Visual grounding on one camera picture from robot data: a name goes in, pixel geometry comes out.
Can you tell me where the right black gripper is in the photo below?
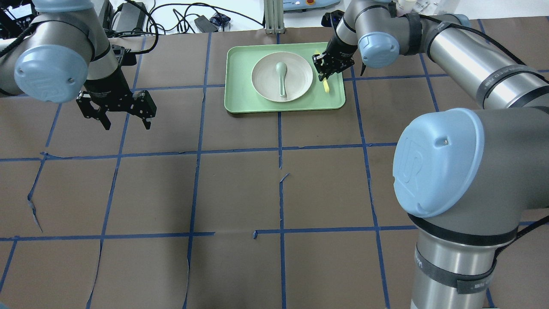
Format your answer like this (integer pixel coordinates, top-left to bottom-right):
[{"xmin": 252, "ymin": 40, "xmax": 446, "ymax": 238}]
[{"xmin": 313, "ymin": 38, "xmax": 367, "ymax": 82}]

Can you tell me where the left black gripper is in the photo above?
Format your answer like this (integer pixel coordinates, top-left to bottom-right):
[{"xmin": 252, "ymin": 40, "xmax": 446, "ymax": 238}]
[{"xmin": 76, "ymin": 77, "xmax": 157, "ymax": 130}]

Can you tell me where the yellow plastic fork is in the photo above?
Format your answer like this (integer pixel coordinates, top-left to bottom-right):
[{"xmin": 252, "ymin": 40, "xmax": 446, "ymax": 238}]
[{"xmin": 315, "ymin": 59, "xmax": 330, "ymax": 93}]

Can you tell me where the white round plate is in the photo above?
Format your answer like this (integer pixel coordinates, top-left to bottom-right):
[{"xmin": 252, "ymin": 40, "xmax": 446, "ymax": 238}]
[{"xmin": 251, "ymin": 51, "xmax": 314, "ymax": 102}]

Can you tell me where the pale green plastic spoon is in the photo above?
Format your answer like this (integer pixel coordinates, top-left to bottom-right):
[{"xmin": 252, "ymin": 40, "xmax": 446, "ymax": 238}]
[{"xmin": 276, "ymin": 61, "xmax": 287, "ymax": 97}]

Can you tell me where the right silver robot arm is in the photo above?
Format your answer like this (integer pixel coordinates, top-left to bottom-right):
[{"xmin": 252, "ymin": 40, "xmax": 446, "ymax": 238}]
[{"xmin": 313, "ymin": 0, "xmax": 549, "ymax": 309}]

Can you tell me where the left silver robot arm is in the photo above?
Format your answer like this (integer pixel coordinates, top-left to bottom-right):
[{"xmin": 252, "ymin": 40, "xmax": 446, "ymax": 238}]
[{"xmin": 1, "ymin": 0, "xmax": 157, "ymax": 130}]

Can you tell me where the light green tray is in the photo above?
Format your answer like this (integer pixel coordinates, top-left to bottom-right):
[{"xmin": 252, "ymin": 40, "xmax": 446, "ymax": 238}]
[{"xmin": 225, "ymin": 42, "xmax": 346, "ymax": 114}]

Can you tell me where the black computer box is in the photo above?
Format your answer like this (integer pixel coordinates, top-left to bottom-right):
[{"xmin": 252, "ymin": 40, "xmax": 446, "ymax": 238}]
[{"xmin": 92, "ymin": 0, "xmax": 114, "ymax": 30}]

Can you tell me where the black power adapter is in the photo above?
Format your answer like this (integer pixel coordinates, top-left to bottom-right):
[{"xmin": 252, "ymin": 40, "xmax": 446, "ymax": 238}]
[{"xmin": 194, "ymin": 15, "xmax": 218, "ymax": 33}]

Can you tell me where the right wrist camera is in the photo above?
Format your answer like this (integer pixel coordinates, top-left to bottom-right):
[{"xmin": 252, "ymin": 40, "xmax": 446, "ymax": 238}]
[{"xmin": 321, "ymin": 10, "xmax": 344, "ymax": 29}]

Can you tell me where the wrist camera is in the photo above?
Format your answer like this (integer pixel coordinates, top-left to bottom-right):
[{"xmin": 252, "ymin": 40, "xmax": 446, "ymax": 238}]
[
  {"xmin": 111, "ymin": 45, "xmax": 137, "ymax": 67},
  {"xmin": 321, "ymin": 10, "xmax": 344, "ymax": 29}
]

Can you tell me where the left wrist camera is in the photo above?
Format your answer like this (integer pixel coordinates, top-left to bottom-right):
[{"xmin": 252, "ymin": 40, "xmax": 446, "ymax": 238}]
[{"xmin": 111, "ymin": 45, "xmax": 137, "ymax": 67}]

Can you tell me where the aluminium frame post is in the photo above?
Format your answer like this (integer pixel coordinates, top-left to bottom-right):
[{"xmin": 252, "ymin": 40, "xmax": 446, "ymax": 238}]
[{"xmin": 263, "ymin": 0, "xmax": 286, "ymax": 34}]

